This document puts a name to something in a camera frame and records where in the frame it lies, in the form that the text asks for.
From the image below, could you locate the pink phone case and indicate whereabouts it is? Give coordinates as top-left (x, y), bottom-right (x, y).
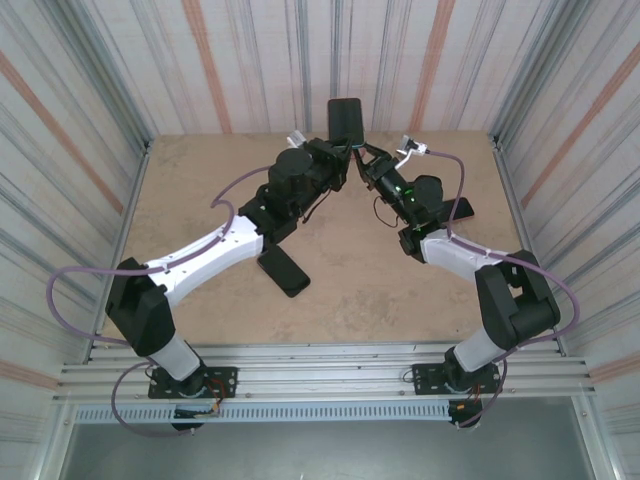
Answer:
top-left (327, 97), bottom-right (365, 149)

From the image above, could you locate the white-edged black smartphone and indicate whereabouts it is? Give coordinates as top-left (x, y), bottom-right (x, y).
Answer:
top-left (439, 196), bottom-right (475, 222)

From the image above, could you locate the black phone case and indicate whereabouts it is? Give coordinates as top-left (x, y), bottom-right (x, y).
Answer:
top-left (256, 245), bottom-right (312, 300)

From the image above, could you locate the thin black left wrist cable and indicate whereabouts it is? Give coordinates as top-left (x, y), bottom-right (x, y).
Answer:
top-left (298, 188), bottom-right (332, 225)

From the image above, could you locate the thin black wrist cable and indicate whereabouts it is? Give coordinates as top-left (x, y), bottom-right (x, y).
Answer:
top-left (373, 194), bottom-right (402, 229)
top-left (298, 188), bottom-right (332, 225)

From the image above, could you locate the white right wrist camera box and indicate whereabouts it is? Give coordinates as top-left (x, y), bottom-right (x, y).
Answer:
top-left (396, 134), bottom-right (431, 166)

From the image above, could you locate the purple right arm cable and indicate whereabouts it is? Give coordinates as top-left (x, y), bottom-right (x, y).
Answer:
top-left (427, 148), bottom-right (581, 429)

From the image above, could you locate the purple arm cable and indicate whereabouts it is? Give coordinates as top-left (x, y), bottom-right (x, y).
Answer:
top-left (427, 148), bottom-right (581, 429)
top-left (47, 164), bottom-right (281, 439)

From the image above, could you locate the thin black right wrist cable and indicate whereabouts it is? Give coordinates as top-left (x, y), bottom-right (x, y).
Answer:
top-left (373, 194), bottom-right (402, 229)

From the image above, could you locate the aluminium table side rail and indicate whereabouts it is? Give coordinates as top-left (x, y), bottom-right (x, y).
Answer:
top-left (492, 134), bottom-right (569, 359)
top-left (87, 139), bottom-right (154, 364)

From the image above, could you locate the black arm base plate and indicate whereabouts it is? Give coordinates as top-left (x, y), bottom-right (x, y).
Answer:
top-left (147, 366), bottom-right (239, 400)
top-left (410, 362), bottom-right (503, 396)

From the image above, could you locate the aluminium base frame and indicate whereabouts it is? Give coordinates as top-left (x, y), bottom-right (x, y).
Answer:
top-left (52, 343), bottom-right (599, 402)

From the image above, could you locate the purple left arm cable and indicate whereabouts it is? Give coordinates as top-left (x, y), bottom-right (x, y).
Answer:
top-left (47, 164), bottom-right (281, 439)

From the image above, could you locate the perforated metal cable tray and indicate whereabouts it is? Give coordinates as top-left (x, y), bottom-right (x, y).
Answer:
top-left (73, 403), bottom-right (454, 424)

